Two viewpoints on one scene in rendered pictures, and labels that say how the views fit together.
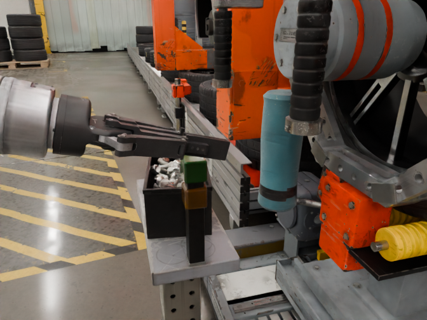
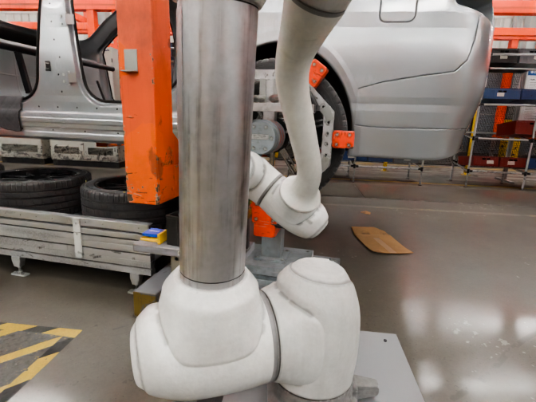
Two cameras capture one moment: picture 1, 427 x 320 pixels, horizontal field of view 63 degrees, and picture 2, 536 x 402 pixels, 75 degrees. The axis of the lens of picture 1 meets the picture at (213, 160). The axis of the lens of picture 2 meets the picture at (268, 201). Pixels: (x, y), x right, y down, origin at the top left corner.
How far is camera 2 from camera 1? 109 cm
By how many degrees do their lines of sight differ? 59
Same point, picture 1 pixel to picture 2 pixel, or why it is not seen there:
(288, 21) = (258, 131)
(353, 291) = (258, 259)
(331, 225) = (262, 220)
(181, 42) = not seen: outside the picture
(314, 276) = not seen: hidden behind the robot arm
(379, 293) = (269, 252)
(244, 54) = (160, 145)
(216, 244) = not seen: hidden behind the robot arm
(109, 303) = (114, 368)
